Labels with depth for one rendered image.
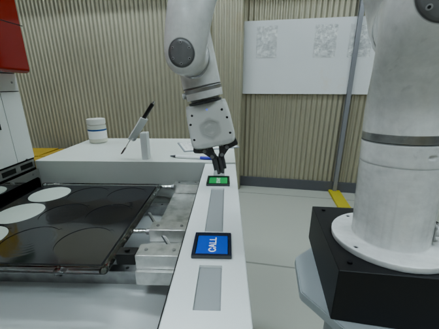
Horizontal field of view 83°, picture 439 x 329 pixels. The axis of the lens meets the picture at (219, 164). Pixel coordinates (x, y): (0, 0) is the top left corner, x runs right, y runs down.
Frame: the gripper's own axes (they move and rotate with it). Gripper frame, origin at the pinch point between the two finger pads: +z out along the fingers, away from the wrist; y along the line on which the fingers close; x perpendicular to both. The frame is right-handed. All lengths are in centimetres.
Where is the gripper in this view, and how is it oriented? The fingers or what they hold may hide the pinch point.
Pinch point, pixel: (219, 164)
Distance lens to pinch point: 60.5
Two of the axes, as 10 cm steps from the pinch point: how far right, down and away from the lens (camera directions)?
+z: 2.1, 9.3, 2.9
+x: 0.3, -3.1, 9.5
